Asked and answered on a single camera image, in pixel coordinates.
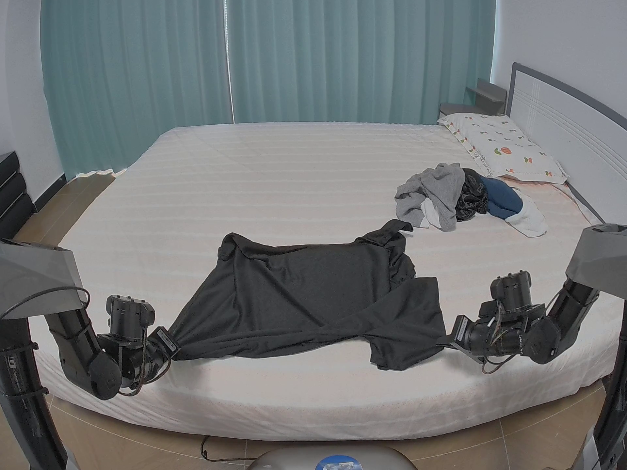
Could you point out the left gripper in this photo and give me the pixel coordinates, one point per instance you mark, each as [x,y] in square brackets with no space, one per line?
[159,355]

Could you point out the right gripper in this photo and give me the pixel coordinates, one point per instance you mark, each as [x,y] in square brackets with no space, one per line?
[472,336]

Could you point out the black T-shirt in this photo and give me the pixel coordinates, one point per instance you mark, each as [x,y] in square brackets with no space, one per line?
[303,282]

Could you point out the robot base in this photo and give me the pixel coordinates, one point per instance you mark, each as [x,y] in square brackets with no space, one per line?
[333,458]

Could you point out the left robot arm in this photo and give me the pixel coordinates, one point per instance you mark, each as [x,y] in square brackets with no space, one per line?
[78,340]

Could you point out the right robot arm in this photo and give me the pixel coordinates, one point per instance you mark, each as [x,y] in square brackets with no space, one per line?
[573,306]

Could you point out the pile of clothes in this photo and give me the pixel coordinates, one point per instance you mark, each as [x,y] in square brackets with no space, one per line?
[441,189]

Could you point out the bed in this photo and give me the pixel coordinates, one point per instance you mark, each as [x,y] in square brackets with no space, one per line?
[294,179]

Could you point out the white printed pillow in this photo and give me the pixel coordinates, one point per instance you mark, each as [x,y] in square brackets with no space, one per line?
[504,145]

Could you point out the black chest of drawers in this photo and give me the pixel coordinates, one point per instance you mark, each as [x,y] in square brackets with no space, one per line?
[12,198]

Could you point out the grey bedside table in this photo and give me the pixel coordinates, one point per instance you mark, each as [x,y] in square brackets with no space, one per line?
[485,101]

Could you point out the blue-green curtain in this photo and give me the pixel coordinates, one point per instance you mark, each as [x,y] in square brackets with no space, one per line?
[137,66]
[362,47]

